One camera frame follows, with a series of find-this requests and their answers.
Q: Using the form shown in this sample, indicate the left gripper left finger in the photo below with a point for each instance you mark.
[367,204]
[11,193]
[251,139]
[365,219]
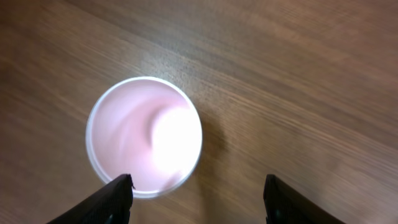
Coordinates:
[109,205]

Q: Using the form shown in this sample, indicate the pink cup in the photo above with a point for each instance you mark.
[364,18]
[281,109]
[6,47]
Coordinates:
[148,128]

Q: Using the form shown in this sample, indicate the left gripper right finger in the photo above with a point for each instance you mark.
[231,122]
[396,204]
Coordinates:
[285,205]

